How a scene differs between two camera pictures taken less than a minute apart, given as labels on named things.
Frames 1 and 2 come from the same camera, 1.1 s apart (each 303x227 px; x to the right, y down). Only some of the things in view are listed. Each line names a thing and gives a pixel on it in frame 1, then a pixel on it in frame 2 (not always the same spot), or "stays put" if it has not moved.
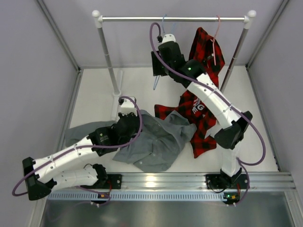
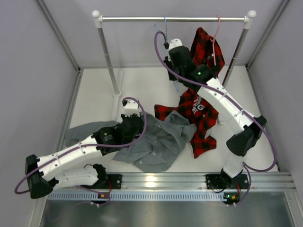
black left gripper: (120, 115) stays put
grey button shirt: (153, 151) stays put
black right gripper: (156, 62) → (168, 63)
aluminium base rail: (197, 181) stays put
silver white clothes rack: (100, 21) stays put
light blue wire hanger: (172, 31) → (175, 82)
